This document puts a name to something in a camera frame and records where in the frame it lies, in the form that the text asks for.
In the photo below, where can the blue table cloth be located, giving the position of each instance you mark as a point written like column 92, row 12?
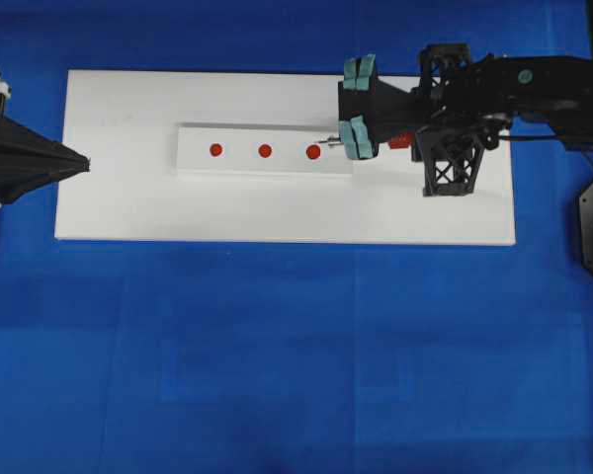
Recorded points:
column 256, row 358

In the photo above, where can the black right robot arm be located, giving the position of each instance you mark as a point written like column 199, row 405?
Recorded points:
column 553, row 90

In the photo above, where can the small white raised plate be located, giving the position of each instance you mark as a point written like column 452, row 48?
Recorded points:
column 258, row 150

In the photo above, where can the red handled soldering iron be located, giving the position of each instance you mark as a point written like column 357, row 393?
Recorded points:
column 402, row 141

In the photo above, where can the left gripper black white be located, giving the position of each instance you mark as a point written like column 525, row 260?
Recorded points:
column 18, row 139

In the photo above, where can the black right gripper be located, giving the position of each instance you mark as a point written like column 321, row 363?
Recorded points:
column 452, row 141

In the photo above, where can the large white board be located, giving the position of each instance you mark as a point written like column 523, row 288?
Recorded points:
column 126, row 123

